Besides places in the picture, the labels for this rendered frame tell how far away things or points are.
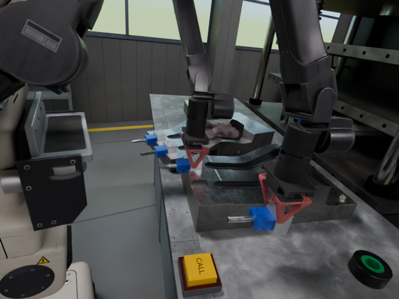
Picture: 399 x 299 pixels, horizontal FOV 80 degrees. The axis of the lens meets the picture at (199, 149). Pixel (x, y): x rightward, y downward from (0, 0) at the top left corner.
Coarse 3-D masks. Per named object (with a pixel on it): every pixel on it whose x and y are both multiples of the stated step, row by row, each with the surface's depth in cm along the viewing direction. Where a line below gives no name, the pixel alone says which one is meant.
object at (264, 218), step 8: (256, 208) 52; (264, 208) 52; (272, 208) 51; (248, 216) 50; (256, 216) 49; (264, 216) 50; (272, 216) 50; (256, 224) 49; (264, 224) 49; (272, 224) 49; (280, 224) 49; (288, 224) 50; (272, 232) 50; (280, 232) 51
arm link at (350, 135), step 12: (324, 96) 38; (324, 108) 38; (312, 120) 38; (324, 120) 39; (336, 120) 42; (348, 120) 43; (336, 132) 43; (348, 132) 43; (336, 144) 43; (348, 144) 44
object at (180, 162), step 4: (192, 156) 76; (196, 156) 76; (176, 160) 75; (180, 160) 75; (184, 160) 75; (188, 160) 76; (196, 160) 73; (160, 164) 73; (164, 164) 74; (168, 164) 74; (172, 164) 74; (176, 164) 74; (180, 164) 73; (184, 164) 73; (188, 164) 73; (200, 164) 73; (176, 168) 74; (180, 168) 73; (184, 168) 73; (188, 168) 74; (192, 168) 73; (196, 168) 74; (200, 168) 74; (180, 172) 74; (184, 172) 74
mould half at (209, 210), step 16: (272, 144) 87; (208, 160) 80; (224, 160) 82; (240, 160) 84; (272, 160) 79; (192, 176) 70; (208, 176) 71; (224, 176) 73; (240, 176) 74; (256, 176) 75; (320, 176) 85; (192, 192) 66; (208, 192) 64; (224, 192) 65; (240, 192) 67; (256, 192) 68; (272, 192) 68; (320, 192) 66; (336, 192) 77; (192, 208) 66; (208, 208) 60; (224, 208) 61; (240, 208) 63; (288, 208) 67; (304, 208) 68; (320, 208) 70; (336, 208) 71; (352, 208) 73; (208, 224) 63; (224, 224) 64; (240, 224) 65
